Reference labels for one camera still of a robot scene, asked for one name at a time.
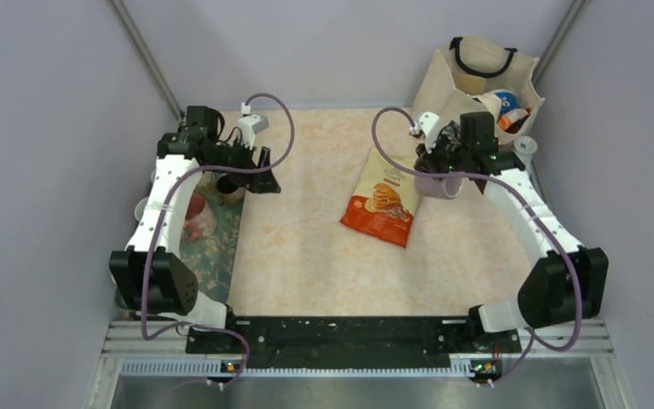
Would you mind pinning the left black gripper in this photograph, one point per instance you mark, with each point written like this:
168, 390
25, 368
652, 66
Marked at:
259, 182

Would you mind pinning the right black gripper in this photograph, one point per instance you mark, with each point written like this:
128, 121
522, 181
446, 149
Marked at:
427, 161

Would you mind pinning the lilac mug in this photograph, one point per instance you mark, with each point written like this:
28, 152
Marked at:
439, 188

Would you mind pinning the small brown striped cup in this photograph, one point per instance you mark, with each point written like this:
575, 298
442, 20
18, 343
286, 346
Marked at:
228, 192

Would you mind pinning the light blue white mug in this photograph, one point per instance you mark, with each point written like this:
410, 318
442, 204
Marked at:
525, 147

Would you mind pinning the orange chips bag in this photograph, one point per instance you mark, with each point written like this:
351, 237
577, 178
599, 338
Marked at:
384, 202

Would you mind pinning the large pink mug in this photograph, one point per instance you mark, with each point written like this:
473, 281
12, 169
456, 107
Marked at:
200, 221

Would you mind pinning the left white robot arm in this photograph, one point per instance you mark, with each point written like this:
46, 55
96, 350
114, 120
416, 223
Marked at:
149, 273

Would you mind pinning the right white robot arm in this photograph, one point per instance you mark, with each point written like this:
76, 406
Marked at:
567, 279

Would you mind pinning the orange snack packet in bag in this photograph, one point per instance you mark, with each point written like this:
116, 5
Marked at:
512, 121

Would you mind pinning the beige canvas tote bag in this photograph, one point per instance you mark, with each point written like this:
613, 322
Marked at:
461, 74

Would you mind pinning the blue white package in bag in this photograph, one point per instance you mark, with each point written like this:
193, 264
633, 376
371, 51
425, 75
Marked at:
508, 100

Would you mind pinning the teal floral placemat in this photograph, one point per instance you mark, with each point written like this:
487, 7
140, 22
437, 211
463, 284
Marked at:
212, 258

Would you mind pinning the metal corner frame rail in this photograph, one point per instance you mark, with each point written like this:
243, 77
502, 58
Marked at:
144, 55

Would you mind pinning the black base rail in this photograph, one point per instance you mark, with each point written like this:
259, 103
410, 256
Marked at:
351, 342

